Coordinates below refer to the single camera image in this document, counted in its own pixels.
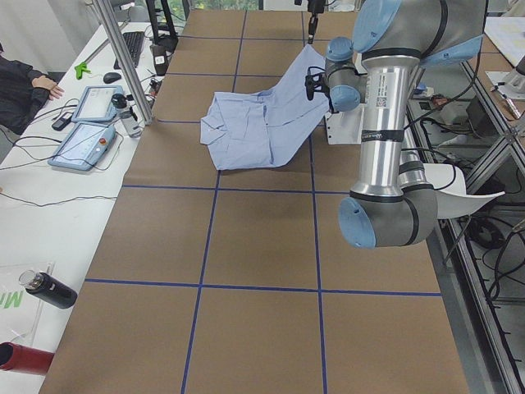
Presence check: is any blue teach pendant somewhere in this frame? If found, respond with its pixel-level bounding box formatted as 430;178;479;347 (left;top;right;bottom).
71;85;124;123
48;122;116;172

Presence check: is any black mobile phone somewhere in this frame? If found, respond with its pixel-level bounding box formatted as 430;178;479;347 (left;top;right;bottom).
52;112;73;131

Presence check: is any upper blue teach pendant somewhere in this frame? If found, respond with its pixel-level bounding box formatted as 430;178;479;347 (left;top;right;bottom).
71;85;124;123

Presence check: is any blue striped button shirt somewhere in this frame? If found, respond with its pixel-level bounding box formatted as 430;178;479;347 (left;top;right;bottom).
200;44;329;170

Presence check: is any black computer keyboard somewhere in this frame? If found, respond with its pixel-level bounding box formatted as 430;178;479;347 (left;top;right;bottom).
123;31;144;67

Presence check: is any dark tumbler with label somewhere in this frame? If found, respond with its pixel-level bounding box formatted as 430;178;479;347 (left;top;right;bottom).
150;44;169;76

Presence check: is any clear water bottle black cap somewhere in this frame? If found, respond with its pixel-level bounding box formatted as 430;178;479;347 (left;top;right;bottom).
111;94;142;138

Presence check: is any person in dark jacket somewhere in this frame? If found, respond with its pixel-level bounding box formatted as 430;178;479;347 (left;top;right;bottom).
1;47;64;135

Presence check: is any black computer mouse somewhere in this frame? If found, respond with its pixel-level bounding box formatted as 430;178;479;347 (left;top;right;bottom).
103;71;122;85

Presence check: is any black thermos bottle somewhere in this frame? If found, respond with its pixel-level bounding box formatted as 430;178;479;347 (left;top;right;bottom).
19;270;77;309

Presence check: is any green plastic toy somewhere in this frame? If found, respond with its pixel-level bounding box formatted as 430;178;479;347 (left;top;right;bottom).
74;62;91;80

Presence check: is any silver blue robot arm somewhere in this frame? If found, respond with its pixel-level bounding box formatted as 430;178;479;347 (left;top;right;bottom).
323;1;488;248

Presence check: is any grey aluminium frame post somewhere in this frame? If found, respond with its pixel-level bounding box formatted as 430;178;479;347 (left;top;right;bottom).
93;0;153;126

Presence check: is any lower blue teach pendant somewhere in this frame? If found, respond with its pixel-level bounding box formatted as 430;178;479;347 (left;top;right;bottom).
48;122;116;172

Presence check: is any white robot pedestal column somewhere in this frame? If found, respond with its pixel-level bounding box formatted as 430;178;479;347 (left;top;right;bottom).
325;104;364;145

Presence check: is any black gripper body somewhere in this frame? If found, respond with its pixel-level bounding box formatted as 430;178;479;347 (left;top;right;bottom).
308;0;326;15
328;98;339;114

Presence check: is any white plastic chair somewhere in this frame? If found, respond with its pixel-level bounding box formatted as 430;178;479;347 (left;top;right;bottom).
423;163;504;219

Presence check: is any red cylinder bottle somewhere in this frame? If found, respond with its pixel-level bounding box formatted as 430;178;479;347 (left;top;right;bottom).
1;342;54;375

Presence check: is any brown table cover mat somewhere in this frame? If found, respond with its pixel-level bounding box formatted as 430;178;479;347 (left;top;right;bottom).
42;10;468;393

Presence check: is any black monitor stand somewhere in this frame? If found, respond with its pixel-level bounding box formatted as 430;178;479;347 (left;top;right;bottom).
145;0;179;53

